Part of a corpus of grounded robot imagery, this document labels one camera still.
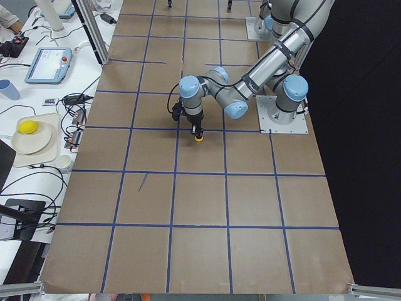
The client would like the yellow lemon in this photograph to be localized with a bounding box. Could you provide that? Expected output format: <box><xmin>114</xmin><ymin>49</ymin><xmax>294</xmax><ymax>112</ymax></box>
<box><xmin>18</xmin><ymin>120</ymin><xmax>39</xmax><ymax>135</ymax></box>

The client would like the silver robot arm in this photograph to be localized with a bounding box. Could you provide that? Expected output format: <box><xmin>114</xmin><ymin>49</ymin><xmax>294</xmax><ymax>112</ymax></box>
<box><xmin>255</xmin><ymin>0</ymin><xmax>283</xmax><ymax>38</ymax></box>
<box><xmin>169</xmin><ymin>1</ymin><xmax>333</xmax><ymax>141</ymax></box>

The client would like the beige tray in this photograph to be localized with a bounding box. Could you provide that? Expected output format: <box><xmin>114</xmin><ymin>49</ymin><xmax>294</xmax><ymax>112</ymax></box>
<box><xmin>11</xmin><ymin>113</ymin><xmax>60</xmax><ymax>167</ymax></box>

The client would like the blue teach pendant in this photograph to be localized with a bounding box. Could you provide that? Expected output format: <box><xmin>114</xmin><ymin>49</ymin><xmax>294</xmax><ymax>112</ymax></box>
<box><xmin>24</xmin><ymin>47</ymin><xmax>73</xmax><ymax>85</ymax></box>

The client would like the aluminium frame post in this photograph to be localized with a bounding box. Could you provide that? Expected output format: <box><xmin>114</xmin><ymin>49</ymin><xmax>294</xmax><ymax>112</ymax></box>
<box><xmin>71</xmin><ymin>0</ymin><xmax>110</xmax><ymax>65</ymax></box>

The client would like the black power adapter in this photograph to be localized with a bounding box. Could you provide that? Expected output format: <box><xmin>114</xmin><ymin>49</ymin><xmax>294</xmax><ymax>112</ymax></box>
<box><xmin>100</xmin><ymin>13</ymin><xmax>117</xmax><ymax>24</ymax></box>

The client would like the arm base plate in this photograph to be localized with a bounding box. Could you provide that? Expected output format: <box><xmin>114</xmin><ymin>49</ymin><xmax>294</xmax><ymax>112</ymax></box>
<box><xmin>245</xmin><ymin>15</ymin><xmax>274</xmax><ymax>41</ymax></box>
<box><xmin>256</xmin><ymin>95</ymin><xmax>309</xmax><ymax>134</ymax></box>

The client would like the white paper cup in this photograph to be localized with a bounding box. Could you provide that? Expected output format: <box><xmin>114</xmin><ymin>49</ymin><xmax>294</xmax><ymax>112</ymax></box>
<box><xmin>56</xmin><ymin>155</ymin><xmax>74</xmax><ymax>173</ymax></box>

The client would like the light blue cup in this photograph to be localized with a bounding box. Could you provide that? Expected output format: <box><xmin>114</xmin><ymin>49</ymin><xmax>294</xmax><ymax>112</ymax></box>
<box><xmin>0</xmin><ymin>79</ymin><xmax>20</xmax><ymax>100</ymax></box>

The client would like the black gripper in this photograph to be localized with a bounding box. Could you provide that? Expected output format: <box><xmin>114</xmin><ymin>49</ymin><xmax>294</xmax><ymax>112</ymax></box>
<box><xmin>184</xmin><ymin>106</ymin><xmax>204</xmax><ymax>135</ymax></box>

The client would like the beige plate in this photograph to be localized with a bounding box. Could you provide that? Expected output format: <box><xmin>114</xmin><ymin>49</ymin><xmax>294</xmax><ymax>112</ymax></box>
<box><xmin>11</xmin><ymin>122</ymin><xmax>52</xmax><ymax>154</ymax></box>

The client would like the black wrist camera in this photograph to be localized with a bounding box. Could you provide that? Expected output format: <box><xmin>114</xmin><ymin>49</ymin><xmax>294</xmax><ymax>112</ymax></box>
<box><xmin>172</xmin><ymin>100</ymin><xmax>183</xmax><ymax>122</ymax></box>

